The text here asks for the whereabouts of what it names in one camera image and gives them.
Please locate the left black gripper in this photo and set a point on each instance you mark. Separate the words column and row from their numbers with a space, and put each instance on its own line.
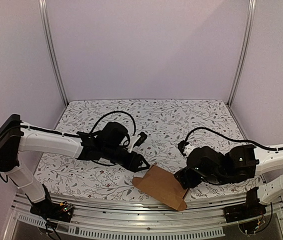
column 132, row 164

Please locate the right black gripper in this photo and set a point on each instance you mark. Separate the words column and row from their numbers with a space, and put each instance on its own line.
column 184, row 176

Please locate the brown cardboard box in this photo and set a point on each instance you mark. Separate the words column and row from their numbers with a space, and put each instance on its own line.
column 162, row 186

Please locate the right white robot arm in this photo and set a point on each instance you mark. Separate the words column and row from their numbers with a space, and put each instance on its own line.
column 243, row 162

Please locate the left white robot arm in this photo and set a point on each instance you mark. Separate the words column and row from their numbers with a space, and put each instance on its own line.
column 18, row 136

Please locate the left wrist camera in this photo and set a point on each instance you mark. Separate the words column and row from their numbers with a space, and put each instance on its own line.
column 136, row 141

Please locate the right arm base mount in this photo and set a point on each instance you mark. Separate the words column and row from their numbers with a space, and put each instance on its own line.
column 250, row 215

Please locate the aluminium front rail frame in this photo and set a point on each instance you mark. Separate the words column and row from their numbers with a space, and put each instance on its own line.
column 101, row 219

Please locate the right aluminium corner post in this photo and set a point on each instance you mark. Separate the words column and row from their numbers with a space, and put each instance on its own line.
column 243, row 52

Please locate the aluminium corner post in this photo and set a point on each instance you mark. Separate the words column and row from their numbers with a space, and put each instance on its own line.
column 51, row 50
column 243, row 52

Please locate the left aluminium corner post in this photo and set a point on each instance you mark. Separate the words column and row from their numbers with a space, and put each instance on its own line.
column 51, row 50

